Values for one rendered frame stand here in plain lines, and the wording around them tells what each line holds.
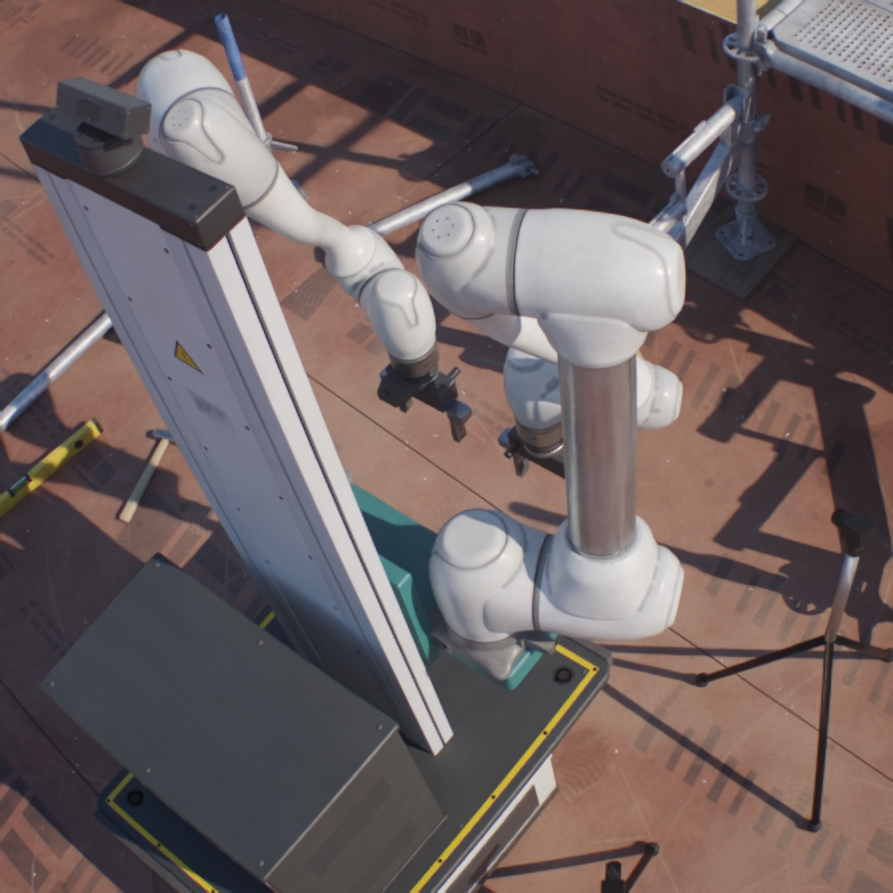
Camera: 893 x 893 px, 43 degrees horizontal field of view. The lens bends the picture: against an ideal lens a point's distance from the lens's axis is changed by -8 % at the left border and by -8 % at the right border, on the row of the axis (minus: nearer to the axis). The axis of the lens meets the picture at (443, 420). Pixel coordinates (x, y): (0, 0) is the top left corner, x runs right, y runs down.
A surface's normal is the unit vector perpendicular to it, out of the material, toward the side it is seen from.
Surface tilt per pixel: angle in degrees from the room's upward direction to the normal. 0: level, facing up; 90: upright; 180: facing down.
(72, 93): 61
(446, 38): 90
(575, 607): 73
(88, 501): 0
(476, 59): 90
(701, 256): 0
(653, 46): 90
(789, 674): 0
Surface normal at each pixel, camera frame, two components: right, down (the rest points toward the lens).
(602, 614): -0.22, 0.66
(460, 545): -0.25, -0.60
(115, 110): -0.61, 0.33
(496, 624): -0.18, 0.82
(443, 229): -0.39, -0.26
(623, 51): -0.68, 0.65
